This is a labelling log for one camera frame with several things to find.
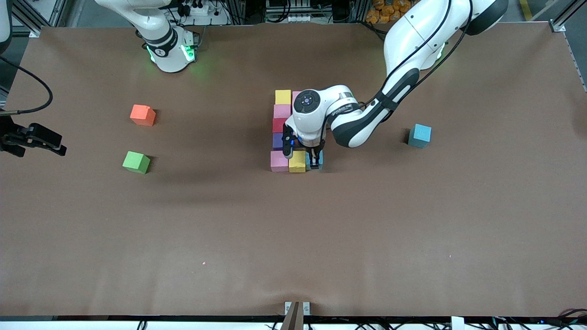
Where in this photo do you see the small metal bracket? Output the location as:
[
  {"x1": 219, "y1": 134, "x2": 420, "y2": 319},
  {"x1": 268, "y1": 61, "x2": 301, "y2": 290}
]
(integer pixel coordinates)
[{"x1": 284, "y1": 301, "x2": 311, "y2": 317}]

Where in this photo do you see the pile of orange objects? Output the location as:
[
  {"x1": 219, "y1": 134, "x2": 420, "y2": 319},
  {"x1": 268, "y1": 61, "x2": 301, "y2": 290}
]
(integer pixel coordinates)
[{"x1": 365, "y1": 0, "x2": 417, "y2": 24}]

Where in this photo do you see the yellow foam block chipped corner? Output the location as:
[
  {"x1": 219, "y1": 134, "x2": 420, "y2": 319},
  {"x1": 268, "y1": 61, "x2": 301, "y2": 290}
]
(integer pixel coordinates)
[{"x1": 288, "y1": 150, "x2": 307, "y2": 174}]

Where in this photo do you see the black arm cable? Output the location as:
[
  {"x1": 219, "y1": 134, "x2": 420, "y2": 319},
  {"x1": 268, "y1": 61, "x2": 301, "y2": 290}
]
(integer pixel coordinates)
[
  {"x1": 0, "y1": 55, "x2": 54, "y2": 115},
  {"x1": 323, "y1": 0, "x2": 473, "y2": 138}
]

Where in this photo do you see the green foam block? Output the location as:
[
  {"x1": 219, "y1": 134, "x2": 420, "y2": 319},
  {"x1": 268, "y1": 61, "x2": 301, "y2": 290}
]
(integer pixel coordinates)
[{"x1": 122, "y1": 151, "x2": 150, "y2": 174}]

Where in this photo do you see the aluminium table edge rail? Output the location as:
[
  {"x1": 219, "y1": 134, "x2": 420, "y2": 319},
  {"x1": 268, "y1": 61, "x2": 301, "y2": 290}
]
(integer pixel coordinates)
[{"x1": 563, "y1": 31, "x2": 587, "y2": 92}]

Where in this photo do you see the black cable bundle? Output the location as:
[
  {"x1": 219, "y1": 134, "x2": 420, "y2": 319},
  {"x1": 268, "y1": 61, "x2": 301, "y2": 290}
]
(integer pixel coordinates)
[{"x1": 543, "y1": 308, "x2": 587, "y2": 327}]

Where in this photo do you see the orange foam block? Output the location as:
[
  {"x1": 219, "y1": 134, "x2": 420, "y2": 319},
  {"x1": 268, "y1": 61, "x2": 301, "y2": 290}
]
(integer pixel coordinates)
[{"x1": 129, "y1": 104, "x2": 156, "y2": 127}]

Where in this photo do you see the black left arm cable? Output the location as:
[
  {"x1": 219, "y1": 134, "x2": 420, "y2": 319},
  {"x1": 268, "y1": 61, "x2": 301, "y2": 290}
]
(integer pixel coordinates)
[{"x1": 323, "y1": 0, "x2": 473, "y2": 138}]

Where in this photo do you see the blue foam block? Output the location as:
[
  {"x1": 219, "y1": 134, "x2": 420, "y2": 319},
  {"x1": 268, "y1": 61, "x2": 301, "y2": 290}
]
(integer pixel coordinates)
[
  {"x1": 408, "y1": 123, "x2": 432, "y2": 149},
  {"x1": 305, "y1": 149, "x2": 324, "y2": 171}
]

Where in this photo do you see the grey metal rack device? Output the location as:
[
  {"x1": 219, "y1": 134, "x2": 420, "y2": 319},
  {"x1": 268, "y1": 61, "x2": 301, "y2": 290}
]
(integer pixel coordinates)
[{"x1": 265, "y1": 0, "x2": 313, "y2": 23}]

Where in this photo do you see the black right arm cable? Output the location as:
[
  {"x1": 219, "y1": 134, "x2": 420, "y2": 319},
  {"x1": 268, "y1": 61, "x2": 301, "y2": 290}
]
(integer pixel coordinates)
[{"x1": 0, "y1": 55, "x2": 54, "y2": 115}]

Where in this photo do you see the white table edge strip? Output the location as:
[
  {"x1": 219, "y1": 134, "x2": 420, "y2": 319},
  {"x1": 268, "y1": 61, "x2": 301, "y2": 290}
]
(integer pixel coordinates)
[{"x1": 0, "y1": 319, "x2": 587, "y2": 330}]

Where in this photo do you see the table cover sheet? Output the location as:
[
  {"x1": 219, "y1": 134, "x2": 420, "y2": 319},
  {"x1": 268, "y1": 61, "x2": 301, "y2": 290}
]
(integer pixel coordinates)
[{"x1": 0, "y1": 23, "x2": 587, "y2": 318}]

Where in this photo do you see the aluminium frame profile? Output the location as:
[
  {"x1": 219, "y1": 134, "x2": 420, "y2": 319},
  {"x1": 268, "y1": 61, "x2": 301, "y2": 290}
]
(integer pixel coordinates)
[
  {"x1": 11, "y1": 0, "x2": 69, "y2": 38},
  {"x1": 548, "y1": 0, "x2": 587, "y2": 33}
]

